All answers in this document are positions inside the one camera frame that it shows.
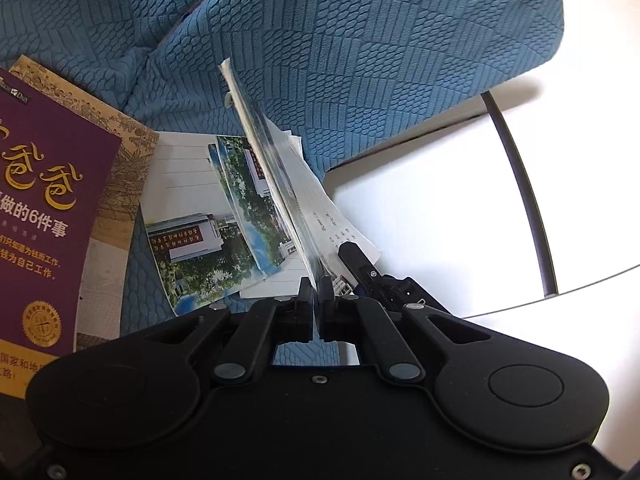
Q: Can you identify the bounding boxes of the purple and gold book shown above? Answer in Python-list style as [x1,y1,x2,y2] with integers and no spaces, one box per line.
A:
[0,70,120,399]

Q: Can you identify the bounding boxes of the dark curved metal bar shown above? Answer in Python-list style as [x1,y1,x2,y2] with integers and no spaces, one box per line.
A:
[480,91,559,297]

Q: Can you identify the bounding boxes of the left blue floor chair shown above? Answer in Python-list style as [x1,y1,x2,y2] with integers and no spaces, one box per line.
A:
[1,0,200,67]

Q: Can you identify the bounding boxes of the right blue floor chair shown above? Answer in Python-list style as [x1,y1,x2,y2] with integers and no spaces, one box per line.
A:
[119,0,565,366]

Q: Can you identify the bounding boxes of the blue floor chair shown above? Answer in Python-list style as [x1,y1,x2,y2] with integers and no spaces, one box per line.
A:
[119,0,565,366]
[1,0,200,67]

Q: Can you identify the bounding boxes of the white lined paper sheet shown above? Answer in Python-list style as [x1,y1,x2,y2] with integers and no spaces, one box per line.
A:
[141,132,307,299]

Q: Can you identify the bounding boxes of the tan Chinese painting book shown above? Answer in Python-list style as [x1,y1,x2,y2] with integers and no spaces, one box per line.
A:
[10,55,158,350]

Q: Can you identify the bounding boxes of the glossy photo postcard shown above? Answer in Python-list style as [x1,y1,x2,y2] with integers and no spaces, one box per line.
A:
[219,58,326,292]

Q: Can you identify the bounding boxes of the white text paper sheets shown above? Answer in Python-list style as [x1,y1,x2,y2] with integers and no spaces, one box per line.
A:
[266,119,381,288]

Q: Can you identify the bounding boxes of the building photo postcard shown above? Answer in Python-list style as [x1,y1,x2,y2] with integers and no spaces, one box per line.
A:
[145,212,266,315]
[208,136,296,276]

